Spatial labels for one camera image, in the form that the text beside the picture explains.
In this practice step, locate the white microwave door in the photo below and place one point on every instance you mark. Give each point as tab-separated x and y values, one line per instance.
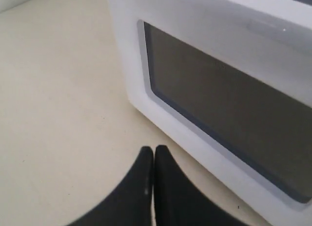
230	81

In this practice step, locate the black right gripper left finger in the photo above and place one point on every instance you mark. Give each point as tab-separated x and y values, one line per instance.
129	204

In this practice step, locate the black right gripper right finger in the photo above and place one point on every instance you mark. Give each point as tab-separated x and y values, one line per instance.
178	202

